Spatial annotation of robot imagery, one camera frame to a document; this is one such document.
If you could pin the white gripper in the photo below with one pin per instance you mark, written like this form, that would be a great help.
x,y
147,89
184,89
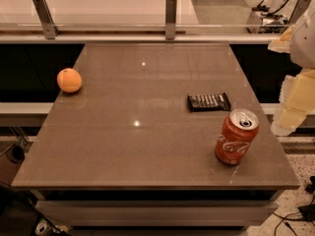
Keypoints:
x,y
303,44

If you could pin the dark bin left of table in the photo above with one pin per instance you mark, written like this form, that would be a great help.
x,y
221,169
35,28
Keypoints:
x,y
10,161

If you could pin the orange fruit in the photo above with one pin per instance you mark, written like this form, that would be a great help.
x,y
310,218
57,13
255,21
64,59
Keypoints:
x,y
69,80

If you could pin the middle metal railing bracket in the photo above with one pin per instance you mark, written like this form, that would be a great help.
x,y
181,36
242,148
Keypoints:
x,y
170,19

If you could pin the tape roll on floor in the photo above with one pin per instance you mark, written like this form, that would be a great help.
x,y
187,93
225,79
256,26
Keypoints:
x,y
43,229

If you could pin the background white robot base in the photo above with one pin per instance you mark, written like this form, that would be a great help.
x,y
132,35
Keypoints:
x,y
267,18

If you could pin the black snack bar packet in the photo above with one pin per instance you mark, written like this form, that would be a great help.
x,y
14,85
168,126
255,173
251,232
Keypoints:
x,y
208,102

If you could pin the metal railing bracket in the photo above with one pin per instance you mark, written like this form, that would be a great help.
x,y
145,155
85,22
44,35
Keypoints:
x,y
50,30
170,19
300,7

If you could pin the red coke can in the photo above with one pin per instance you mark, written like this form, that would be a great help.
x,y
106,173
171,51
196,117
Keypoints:
x,y
239,129

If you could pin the left metal railing bracket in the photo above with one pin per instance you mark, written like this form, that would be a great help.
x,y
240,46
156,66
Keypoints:
x,y
50,30

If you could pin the right metal railing bracket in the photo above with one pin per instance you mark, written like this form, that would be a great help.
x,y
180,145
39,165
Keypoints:
x,y
300,7

